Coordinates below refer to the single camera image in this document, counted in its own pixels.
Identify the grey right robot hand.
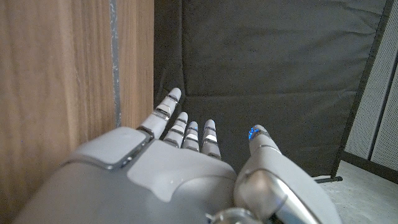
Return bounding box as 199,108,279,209
12,87,343,224

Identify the grey marking tape outline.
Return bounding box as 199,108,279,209
108,0,122,128

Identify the black backdrop curtain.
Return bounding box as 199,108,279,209
154,0,394,178

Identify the white perforated panel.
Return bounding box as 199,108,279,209
344,2,398,172

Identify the black backdrop frame pole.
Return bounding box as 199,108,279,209
313,0,395,184

